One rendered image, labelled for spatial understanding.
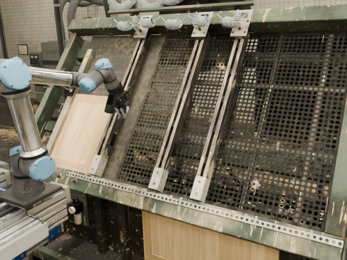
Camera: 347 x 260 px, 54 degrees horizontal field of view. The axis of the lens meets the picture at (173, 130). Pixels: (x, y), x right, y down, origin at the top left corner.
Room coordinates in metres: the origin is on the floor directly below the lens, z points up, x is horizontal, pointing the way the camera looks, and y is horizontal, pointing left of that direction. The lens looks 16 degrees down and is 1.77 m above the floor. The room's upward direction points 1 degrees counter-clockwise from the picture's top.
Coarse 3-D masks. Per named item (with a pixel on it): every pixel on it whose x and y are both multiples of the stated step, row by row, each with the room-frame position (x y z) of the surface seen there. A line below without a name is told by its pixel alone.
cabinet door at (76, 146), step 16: (80, 96) 2.52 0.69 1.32; (96, 96) 2.44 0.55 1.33; (80, 112) 2.42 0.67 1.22; (96, 112) 2.35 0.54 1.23; (64, 128) 2.39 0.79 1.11; (80, 128) 2.33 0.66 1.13; (96, 128) 2.26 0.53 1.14; (64, 144) 2.30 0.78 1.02; (80, 144) 2.24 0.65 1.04; (96, 144) 2.18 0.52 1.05; (64, 160) 2.21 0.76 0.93; (80, 160) 2.15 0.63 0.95
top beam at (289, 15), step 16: (160, 16) 2.53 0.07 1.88; (176, 16) 2.45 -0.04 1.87; (192, 16) 2.39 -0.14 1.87; (224, 16) 2.26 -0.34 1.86; (256, 16) 2.15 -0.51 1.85; (272, 16) 2.10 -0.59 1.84; (288, 16) 2.05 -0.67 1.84; (304, 16) 2.00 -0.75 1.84; (320, 16) 1.95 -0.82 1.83; (336, 16) 1.91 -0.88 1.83; (80, 32) 2.92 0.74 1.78; (96, 32) 2.83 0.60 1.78; (112, 32) 2.75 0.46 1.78; (128, 32) 2.68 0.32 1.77; (160, 32) 2.54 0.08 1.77; (176, 32) 2.48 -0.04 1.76; (192, 32) 2.42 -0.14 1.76; (224, 32) 2.30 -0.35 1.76
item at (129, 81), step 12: (132, 24) 2.43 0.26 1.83; (144, 36) 2.46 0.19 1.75; (144, 48) 2.48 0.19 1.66; (132, 60) 2.42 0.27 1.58; (132, 72) 2.36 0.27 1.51; (132, 84) 2.34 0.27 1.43; (108, 120) 2.19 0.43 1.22; (120, 120) 2.21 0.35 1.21; (108, 132) 2.13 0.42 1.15; (108, 144) 2.10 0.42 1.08; (96, 156) 2.05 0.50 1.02; (108, 156) 2.09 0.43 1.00; (96, 168) 1.99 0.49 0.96
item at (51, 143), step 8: (88, 56) 2.71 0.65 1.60; (88, 64) 2.69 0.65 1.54; (80, 72) 2.64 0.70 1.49; (72, 96) 2.52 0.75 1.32; (64, 104) 2.51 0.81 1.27; (64, 112) 2.46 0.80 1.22; (64, 120) 2.43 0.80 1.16; (56, 128) 2.39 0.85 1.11; (56, 136) 2.36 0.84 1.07; (48, 144) 2.34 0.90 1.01
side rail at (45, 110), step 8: (72, 40) 2.90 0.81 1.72; (80, 40) 2.96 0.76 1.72; (72, 48) 2.88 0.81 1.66; (80, 48) 2.96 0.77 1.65; (64, 56) 2.83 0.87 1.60; (72, 56) 2.87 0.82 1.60; (64, 64) 2.79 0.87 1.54; (72, 64) 2.87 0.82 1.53; (48, 88) 2.68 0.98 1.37; (56, 88) 2.70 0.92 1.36; (48, 96) 2.63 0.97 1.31; (56, 96) 2.69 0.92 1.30; (40, 104) 2.61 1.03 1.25; (48, 104) 2.62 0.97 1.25; (56, 104) 2.69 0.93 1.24; (40, 112) 2.56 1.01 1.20; (48, 112) 2.61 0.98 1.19; (40, 120) 2.54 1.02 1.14; (48, 120) 2.60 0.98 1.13; (40, 128) 2.53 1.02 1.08; (40, 136) 2.52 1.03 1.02
